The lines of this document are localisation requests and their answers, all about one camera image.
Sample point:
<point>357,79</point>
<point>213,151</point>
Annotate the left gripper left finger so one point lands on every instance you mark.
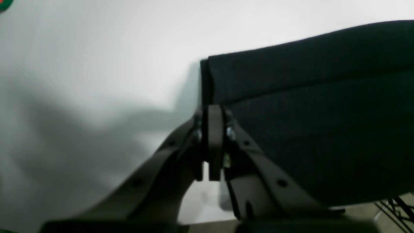
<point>149,200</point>

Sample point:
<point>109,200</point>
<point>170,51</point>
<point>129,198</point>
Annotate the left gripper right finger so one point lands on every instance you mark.
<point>264,197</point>

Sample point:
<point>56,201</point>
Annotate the black T-shirt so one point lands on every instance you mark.
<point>334,111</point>

